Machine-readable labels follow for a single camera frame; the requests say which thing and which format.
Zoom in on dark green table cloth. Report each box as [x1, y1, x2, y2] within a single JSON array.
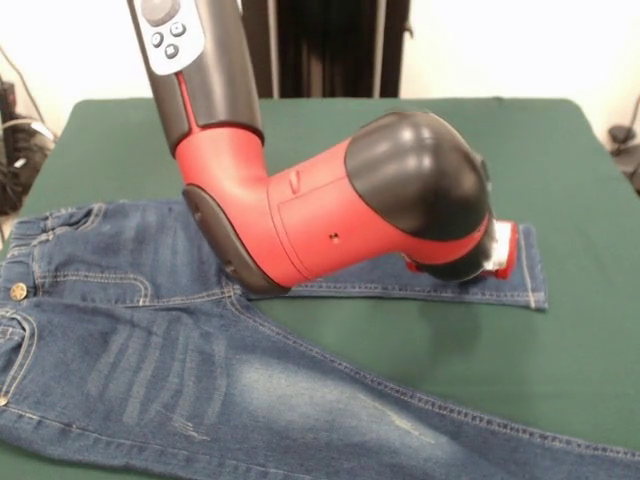
[[0, 97, 640, 480]]

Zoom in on blue denim jeans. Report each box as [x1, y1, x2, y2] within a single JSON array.
[[0, 198, 640, 480]]

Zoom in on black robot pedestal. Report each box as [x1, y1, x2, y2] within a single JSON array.
[[234, 0, 416, 99]]

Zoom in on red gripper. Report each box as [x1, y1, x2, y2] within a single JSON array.
[[403, 221, 521, 280]]

